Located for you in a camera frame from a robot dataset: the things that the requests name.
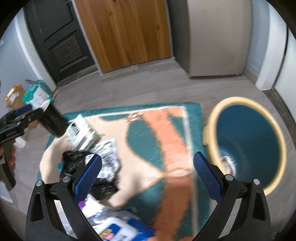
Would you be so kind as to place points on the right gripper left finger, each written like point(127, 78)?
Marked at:
point(43, 221)

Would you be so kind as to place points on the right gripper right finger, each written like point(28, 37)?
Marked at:
point(253, 219)

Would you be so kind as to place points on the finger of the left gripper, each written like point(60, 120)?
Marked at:
point(32, 116)
point(23, 110)

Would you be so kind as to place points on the black paper cup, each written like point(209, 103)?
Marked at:
point(52, 120)

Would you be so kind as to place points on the purple snack wrapper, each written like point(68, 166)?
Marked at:
point(90, 206)

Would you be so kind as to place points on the teal yellow-rimmed trash bin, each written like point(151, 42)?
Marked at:
point(244, 130)

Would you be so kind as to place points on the person's left hand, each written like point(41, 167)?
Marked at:
point(12, 155)

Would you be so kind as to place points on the orange parcel bag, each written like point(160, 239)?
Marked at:
point(14, 97)

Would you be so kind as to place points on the white green carton box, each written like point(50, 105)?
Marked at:
point(81, 133)

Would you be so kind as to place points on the black plastic bag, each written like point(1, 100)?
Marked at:
point(82, 168)

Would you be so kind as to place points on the blue wet wipes pack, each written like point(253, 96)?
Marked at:
point(111, 224)

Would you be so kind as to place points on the silver foil wrapper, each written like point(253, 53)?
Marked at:
point(108, 152)

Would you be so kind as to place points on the black entrance door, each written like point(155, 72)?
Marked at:
point(58, 38)

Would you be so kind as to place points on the teal orange patterned rug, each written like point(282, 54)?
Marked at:
point(157, 179)

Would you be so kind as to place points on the wooden two-door cabinet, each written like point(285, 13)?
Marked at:
point(125, 33)

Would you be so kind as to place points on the beige refrigerator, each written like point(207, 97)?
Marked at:
point(210, 38)

